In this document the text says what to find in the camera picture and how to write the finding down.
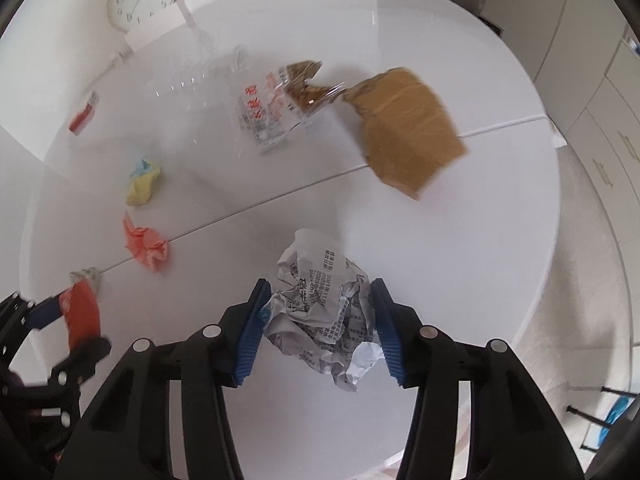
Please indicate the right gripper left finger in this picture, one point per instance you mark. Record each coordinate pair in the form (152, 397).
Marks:
(162, 400)

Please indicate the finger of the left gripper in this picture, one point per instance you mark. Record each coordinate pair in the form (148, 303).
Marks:
(81, 364)
(19, 316)

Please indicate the orange red plastic wrapper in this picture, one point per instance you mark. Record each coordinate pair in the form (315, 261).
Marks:
(80, 308)

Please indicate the orange paper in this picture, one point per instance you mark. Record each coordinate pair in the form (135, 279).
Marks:
(145, 245)

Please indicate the yellow blue paper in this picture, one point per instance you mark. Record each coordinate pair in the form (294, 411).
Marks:
(141, 183)

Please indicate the white newspaper ball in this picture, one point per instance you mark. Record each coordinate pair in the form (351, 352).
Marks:
(322, 313)

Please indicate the clear plastic bottle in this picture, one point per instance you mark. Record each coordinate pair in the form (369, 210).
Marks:
(197, 78)

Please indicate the brown paper bag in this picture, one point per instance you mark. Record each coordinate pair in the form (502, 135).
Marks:
(408, 135)

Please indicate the clear printed snack wrapper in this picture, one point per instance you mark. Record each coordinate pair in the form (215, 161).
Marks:
(273, 104)

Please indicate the black legged chair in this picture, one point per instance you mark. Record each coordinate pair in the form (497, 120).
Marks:
(595, 401)

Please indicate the red and white small box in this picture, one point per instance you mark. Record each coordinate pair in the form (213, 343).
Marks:
(83, 116)

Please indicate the beige cabinet wall unit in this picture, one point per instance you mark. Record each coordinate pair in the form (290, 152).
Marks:
(567, 47)

